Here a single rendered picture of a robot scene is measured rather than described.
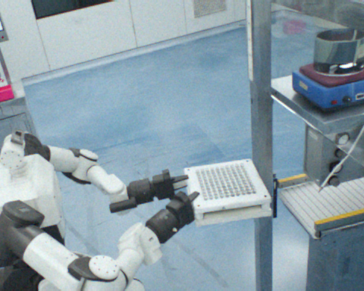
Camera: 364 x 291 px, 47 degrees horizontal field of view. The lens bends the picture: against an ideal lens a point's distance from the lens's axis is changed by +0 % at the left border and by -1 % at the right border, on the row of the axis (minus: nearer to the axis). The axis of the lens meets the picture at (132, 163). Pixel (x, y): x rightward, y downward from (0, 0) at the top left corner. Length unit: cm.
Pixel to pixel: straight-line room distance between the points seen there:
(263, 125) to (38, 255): 94
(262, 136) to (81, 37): 503
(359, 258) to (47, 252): 124
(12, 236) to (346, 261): 127
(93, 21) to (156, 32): 101
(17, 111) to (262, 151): 239
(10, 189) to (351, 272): 135
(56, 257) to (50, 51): 546
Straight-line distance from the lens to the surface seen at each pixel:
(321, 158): 135
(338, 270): 184
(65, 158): 160
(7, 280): 151
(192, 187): 142
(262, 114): 156
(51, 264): 105
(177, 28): 683
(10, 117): 359
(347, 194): 175
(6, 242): 112
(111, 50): 654
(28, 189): 122
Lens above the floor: 186
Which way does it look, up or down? 31 degrees down
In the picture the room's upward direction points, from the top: 12 degrees counter-clockwise
